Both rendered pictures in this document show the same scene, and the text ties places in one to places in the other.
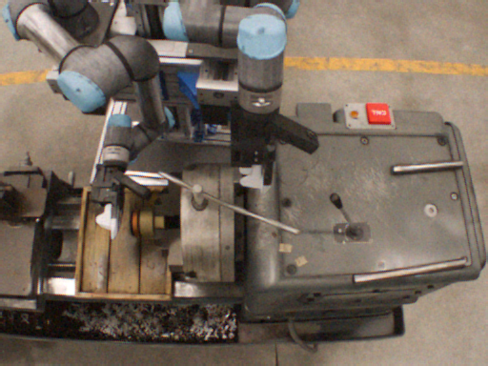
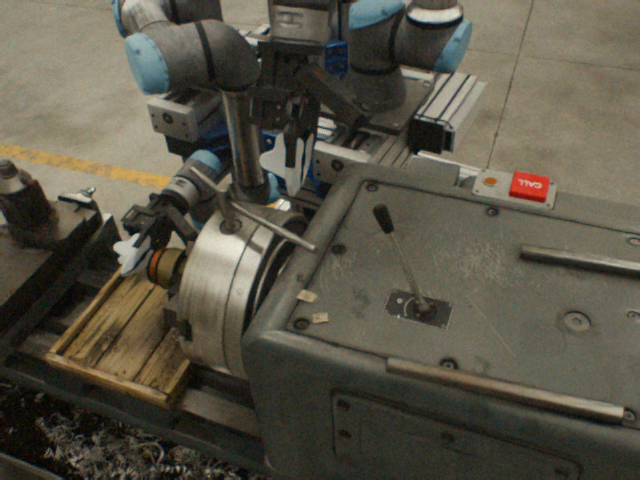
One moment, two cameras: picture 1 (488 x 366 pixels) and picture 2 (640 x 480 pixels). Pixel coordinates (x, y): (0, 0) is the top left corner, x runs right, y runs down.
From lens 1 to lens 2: 0.55 m
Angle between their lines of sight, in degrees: 28
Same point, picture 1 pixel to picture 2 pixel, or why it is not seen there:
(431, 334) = not seen: outside the picture
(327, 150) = (428, 209)
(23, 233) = (29, 260)
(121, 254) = (139, 331)
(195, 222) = (213, 246)
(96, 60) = (173, 30)
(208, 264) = (208, 313)
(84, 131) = not seen: hidden behind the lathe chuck
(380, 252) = (455, 347)
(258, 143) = (282, 90)
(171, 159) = not seen: hidden behind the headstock
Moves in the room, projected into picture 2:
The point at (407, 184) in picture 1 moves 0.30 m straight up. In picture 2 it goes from (543, 276) to (595, 94)
